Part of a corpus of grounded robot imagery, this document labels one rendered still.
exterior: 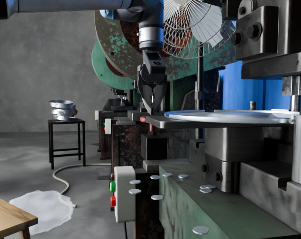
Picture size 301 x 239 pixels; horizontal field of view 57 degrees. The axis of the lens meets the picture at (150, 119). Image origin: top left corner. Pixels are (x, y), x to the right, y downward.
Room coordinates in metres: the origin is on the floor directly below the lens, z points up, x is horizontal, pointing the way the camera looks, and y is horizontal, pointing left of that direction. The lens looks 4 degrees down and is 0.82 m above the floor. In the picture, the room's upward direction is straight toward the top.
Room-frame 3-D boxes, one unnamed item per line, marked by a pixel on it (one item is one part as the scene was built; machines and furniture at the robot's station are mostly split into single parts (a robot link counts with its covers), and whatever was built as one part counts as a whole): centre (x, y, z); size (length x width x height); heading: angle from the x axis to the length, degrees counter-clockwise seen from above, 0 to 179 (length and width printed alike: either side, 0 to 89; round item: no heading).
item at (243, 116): (0.53, -0.17, 0.78); 0.29 x 0.29 x 0.01
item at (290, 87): (0.55, -0.29, 0.84); 0.05 x 0.03 x 0.04; 11
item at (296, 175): (0.36, -0.21, 0.75); 0.03 x 0.03 x 0.10; 11
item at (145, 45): (0.86, 0.00, 0.92); 0.09 x 0.08 x 0.12; 11
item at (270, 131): (0.56, -0.29, 0.76); 0.15 x 0.09 x 0.05; 11
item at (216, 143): (0.52, -0.13, 0.72); 0.25 x 0.14 x 0.14; 101
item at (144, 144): (0.82, -0.01, 0.62); 0.10 x 0.06 x 0.20; 11
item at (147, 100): (0.86, 0.01, 0.81); 0.06 x 0.03 x 0.09; 11
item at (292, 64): (0.56, -0.30, 0.86); 0.20 x 0.16 x 0.05; 11
